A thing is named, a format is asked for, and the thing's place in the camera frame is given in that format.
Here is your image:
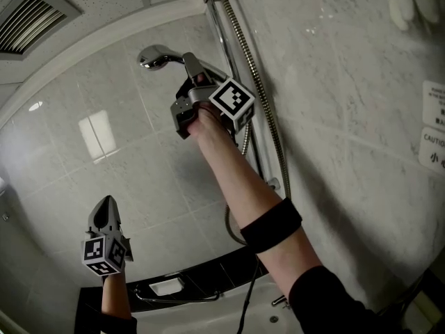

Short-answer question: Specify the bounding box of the person's right forearm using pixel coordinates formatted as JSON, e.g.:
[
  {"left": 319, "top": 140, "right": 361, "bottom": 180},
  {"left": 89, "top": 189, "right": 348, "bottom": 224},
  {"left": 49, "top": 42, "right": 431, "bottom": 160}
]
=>
[{"left": 189, "top": 108, "right": 323, "bottom": 281}]

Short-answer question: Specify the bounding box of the person's left forearm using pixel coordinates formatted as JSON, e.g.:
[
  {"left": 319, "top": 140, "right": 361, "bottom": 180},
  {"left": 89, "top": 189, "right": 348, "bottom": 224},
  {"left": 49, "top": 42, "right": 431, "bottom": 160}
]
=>
[{"left": 100, "top": 273, "right": 133, "bottom": 321}]

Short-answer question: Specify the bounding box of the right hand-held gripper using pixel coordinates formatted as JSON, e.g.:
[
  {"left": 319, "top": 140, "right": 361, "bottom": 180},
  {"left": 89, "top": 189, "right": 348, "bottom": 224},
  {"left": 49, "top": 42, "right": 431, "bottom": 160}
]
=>
[{"left": 169, "top": 51, "right": 257, "bottom": 141}]

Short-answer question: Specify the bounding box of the white soap dish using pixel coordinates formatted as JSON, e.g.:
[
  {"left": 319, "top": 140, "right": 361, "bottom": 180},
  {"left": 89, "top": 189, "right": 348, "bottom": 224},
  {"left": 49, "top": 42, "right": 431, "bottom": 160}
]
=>
[{"left": 148, "top": 277, "right": 185, "bottom": 296}]

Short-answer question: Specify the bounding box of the chrome shower slide rail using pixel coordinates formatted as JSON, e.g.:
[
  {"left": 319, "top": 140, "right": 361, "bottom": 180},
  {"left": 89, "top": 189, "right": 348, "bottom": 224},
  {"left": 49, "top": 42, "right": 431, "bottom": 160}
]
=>
[{"left": 202, "top": 0, "right": 279, "bottom": 189}]

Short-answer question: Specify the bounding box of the chrome grab bar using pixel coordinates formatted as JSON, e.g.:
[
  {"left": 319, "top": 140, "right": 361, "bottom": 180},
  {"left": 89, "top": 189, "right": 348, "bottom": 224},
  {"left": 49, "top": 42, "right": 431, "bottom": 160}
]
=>
[{"left": 133, "top": 287, "right": 222, "bottom": 305}]

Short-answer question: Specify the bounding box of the person's black top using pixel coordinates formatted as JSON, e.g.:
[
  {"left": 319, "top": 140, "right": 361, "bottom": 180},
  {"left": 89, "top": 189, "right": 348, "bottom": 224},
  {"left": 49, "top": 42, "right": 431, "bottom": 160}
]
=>
[{"left": 288, "top": 264, "right": 411, "bottom": 334}]

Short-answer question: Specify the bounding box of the white bathtub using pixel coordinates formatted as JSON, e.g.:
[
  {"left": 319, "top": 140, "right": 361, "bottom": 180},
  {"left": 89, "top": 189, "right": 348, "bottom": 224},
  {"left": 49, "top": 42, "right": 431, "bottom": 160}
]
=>
[{"left": 130, "top": 283, "right": 293, "bottom": 334}]

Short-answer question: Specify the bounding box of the small-print white wall sign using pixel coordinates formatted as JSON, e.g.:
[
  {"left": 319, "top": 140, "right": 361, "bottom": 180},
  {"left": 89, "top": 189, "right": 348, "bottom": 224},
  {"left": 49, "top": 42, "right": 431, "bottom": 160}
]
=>
[{"left": 422, "top": 80, "right": 445, "bottom": 132}]

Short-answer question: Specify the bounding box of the ceiling vent grille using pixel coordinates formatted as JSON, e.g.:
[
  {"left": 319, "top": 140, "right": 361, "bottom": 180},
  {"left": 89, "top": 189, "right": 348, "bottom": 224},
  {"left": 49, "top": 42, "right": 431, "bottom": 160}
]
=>
[{"left": 0, "top": 0, "right": 84, "bottom": 61}]

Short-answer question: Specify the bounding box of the chrome shower head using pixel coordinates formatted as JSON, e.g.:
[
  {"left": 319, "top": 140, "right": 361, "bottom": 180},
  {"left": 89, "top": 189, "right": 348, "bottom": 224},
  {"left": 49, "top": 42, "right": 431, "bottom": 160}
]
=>
[{"left": 137, "top": 44, "right": 230, "bottom": 83}]

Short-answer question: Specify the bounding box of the metal shower hose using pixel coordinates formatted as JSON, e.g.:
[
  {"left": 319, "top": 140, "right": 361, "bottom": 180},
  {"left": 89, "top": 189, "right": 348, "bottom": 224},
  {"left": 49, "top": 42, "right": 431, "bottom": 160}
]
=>
[{"left": 220, "top": 0, "right": 293, "bottom": 246}]

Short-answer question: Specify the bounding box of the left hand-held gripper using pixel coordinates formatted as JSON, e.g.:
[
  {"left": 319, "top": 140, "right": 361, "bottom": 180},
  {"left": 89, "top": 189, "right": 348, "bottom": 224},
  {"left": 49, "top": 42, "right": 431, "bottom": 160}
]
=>
[{"left": 81, "top": 195, "right": 134, "bottom": 278}]

